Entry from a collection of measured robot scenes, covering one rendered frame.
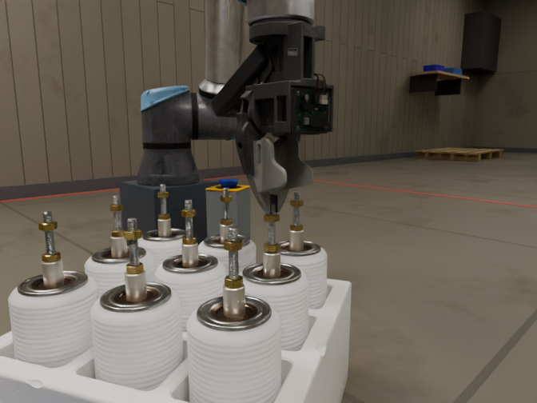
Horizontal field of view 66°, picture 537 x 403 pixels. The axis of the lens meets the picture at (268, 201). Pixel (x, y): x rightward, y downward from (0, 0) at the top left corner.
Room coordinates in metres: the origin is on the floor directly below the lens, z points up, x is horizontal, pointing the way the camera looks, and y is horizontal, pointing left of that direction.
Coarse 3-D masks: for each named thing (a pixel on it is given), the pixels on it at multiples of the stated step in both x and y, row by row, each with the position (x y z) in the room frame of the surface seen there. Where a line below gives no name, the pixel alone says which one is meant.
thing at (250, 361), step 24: (192, 336) 0.36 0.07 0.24; (216, 336) 0.35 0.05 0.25; (240, 336) 0.35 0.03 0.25; (264, 336) 0.35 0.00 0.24; (192, 360) 0.36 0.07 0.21; (216, 360) 0.34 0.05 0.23; (240, 360) 0.34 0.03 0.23; (264, 360) 0.35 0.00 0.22; (192, 384) 0.36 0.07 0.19; (216, 384) 0.34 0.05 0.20; (240, 384) 0.34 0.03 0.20; (264, 384) 0.35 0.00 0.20
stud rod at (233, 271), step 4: (232, 228) 0.39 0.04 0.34; (236, 228) 0.39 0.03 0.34; (228, 232) 0.39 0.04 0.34; (232, 232) 0.39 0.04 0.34; (236, 232) 0.39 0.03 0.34; (232, 236) 0.38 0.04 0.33; (236, 236) 0.39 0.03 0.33; (232, 240) 0.38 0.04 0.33; (236, 240) 0.39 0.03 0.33; (232, 252) 0.38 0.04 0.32; (236, 252) 0.39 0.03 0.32; (232, 256) 0.39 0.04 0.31; (236, 256) 0.39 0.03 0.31; (232, 260) 0.38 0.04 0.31; (236, 260) 0.39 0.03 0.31; (232, 264) 0.38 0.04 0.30; (236, 264) 0.39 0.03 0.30; (232, 268) 0.38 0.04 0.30; (236, 268) 0.39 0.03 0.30; (232, 272) 0.39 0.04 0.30; (236, 272) 0.39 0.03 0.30; (232, 276) 0.38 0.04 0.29; (236, 276) 0.39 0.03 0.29
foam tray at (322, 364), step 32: (320, 320) 0.52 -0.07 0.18; (0, 352) 0.45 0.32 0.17; (288, 352) 0.44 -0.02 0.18; (320, 352) 0.45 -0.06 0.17; (0, 384) 0.40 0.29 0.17; (32, 384) 0.38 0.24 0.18; (64, 384) 0.38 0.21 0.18; (96, 384) 0.38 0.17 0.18; (288, 384) 0.38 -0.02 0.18; (320, 384) 0.43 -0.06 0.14
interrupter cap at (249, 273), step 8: (256, 264) 0.53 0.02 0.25; (280, 264) 0.53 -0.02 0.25; (288, 264) 0.53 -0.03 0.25; (248, 272) 0.50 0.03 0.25; (256, 272) 0.50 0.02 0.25; (280, 272) 0.51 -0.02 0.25; (288, 272) 0.50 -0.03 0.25; (296, 272) 0.50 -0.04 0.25; (248, 280) 0.48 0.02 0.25; (256, 280) 0.47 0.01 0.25; (264, 280) 0.47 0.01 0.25; (272, 280) 0.47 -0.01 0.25; (280, 280) 0.47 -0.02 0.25; (288, 280) 0.47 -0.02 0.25; (296, 280) 0.48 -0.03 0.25
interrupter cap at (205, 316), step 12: (216, 300) 0.41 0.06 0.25; (252, 300) 0.42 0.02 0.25; (204, 312) 0.39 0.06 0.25; (216, 312) 0.39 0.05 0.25; (252, 312) 0.39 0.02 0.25; (264, 312) 0.39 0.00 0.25; (204, 324) 0.36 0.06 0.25; (216, 324) 0.36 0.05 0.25; (228, 324) 0.36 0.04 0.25; (240, 324) 0.36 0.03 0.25; (252, 324) 0.36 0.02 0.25
